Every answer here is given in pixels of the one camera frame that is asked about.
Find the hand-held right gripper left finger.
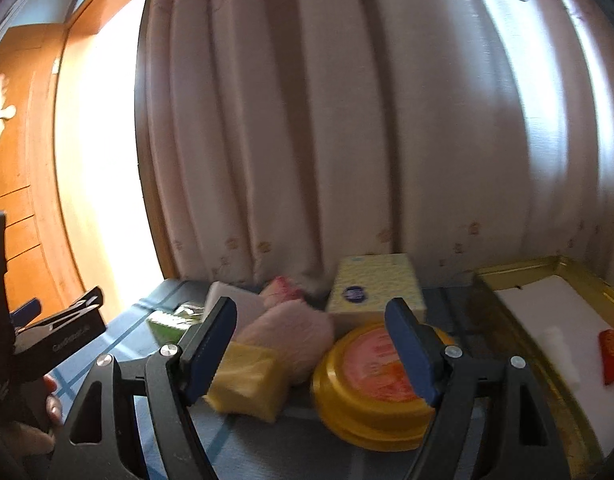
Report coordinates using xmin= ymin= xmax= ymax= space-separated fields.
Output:
xmin=49 ymin=297 xmax=238 ymax=480

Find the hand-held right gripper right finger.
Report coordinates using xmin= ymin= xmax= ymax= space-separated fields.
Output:
xmin=384 ymin=297 xmax=570 ymax=480

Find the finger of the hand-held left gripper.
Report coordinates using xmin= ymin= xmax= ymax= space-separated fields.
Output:
xmin=9 ymin=287 xmax=105 ymax=332

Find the yellow sponge block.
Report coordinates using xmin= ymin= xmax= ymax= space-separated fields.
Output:
xmin=203 ymin=342 xmax=288 ymax=423

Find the gold metal tray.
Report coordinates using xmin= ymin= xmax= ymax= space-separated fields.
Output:
xmin=472 ymin=255 xmax=614 ymax=466

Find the person's left hand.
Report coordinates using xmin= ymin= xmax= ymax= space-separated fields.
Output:
xmin=0 ymin=374 xmax=65 ymax=461

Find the white and pink box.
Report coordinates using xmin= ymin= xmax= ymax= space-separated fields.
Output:
xmin=204 ymin=281 xmax=265 ymax=331

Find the green patterned box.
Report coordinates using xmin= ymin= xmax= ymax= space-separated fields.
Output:
xmin=148 ymin=302 xmax=205 ymax=345

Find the pink plush toy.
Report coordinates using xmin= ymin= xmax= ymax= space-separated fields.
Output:
xmin=235 ymin=302 xmax=335 ymax=387

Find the yellow round tin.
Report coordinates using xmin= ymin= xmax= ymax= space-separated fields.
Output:
xmin=311 ymin=321 xmax=460 ymax=450

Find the small pink and red toy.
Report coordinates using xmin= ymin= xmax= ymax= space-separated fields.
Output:
xmin=259 ymin=275 xmax=308 ymax=311

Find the yellow tissue box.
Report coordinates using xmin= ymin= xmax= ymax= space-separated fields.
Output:
xmin=326 ymin=253 xmax=428 ymax=338

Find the blue plaid bedsheet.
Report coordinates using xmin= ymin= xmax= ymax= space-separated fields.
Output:
xmin=42 ymin=277 xmax=603 ymax=480

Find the wooden door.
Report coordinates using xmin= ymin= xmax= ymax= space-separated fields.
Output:
xmin=0 ymin=25 xmax=88 ymax=321

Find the white foam tray liner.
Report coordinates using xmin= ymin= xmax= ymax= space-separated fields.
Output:
xmin=494 ymin=272 xmax=614 ymax=461

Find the white cotton pad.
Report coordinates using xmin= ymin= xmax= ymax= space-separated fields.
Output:
xmin=540 ymin=326 xmax=570 ymax=361

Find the floral cream curtain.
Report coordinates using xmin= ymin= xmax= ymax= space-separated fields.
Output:
xmin=137 ymin=0 xmax=614 ymax=301

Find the wooden door frame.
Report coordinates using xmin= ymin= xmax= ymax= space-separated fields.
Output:
xmin=49 ymin=0 xmax=160 ymax=311

